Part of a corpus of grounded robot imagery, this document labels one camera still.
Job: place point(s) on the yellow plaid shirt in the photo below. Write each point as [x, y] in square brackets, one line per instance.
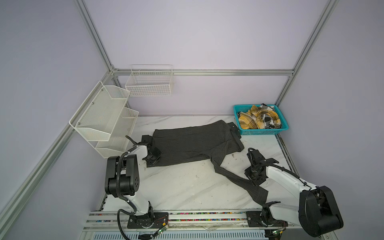
[260, 118]

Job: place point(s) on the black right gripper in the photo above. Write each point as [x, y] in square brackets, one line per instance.
[257, 181]

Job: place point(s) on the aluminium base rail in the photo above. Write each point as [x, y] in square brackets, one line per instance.
[192, 225]

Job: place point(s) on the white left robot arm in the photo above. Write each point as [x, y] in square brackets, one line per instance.
[122, 181]

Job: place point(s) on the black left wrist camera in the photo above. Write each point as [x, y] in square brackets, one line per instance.
[146, 140]

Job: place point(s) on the dark grey pinstriped shirt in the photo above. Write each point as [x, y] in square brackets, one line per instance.
[209, 142]

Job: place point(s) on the white wire wall basket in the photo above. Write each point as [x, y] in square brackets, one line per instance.
[150, 80]

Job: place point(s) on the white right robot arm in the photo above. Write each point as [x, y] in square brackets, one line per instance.
[316, 209]

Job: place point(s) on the teal plastic basket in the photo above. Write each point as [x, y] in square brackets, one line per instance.
[245, 108]

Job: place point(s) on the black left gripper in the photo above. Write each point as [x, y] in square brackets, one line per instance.
[158, 153]

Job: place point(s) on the white mesh two-tier shelf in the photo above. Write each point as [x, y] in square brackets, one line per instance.
[104, 120]

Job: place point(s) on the aluminium frame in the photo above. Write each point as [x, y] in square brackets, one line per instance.
[18, 202]

